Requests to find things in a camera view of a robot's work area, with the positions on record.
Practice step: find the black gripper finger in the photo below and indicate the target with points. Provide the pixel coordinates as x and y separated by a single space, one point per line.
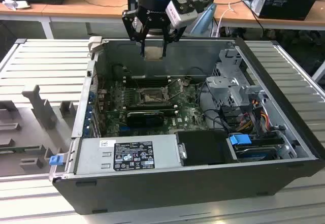
133 31
175 34

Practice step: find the silver CPU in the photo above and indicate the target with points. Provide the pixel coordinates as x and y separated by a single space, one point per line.
154 53

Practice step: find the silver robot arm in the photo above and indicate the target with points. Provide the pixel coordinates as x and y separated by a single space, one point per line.
158 31

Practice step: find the CPU socket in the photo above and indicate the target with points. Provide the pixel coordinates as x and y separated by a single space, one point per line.
152 97

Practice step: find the black drive bay cover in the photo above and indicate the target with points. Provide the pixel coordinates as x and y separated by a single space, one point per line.
203 147

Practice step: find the pale blue teach pendant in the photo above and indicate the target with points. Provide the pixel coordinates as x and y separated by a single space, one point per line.
204 22

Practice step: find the wooden desk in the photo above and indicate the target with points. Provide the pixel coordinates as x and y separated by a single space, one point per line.
236 13
83 3

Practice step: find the green motherboard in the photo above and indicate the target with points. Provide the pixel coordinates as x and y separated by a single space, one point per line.
188 107

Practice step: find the metal disk bay cage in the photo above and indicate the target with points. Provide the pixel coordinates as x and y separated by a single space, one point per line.
228 87

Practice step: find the black RAM stick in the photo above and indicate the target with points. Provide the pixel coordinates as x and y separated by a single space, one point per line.
149 105

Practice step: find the black graphics card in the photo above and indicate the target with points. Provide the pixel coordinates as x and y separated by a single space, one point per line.
146 119

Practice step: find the black desktop computer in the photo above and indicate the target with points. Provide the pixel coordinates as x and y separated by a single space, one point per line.
287 3

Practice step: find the crumpled white paper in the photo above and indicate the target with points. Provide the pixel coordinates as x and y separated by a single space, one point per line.
15 3

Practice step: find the blue disk carrier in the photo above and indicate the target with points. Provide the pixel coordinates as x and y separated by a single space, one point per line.
238 142

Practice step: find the silver power supply unit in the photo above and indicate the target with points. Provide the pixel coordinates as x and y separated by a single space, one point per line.
89 155

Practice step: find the hard disk drive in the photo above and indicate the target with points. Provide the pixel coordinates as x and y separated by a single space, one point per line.
256 154

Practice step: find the white table leg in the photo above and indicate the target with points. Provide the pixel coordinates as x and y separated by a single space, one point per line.
319 72

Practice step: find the blue case latch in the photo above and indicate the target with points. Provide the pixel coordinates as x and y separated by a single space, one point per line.
56 160

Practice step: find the black open PC case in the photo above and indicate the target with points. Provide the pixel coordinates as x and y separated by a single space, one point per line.
177 193

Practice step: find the green RAM stick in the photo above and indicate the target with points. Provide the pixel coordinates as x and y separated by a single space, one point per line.
17 150

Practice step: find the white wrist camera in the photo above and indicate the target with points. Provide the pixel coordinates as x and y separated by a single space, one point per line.
181 13

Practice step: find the grey case hinge bracket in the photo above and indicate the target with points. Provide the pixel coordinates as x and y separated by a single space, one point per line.
95 45

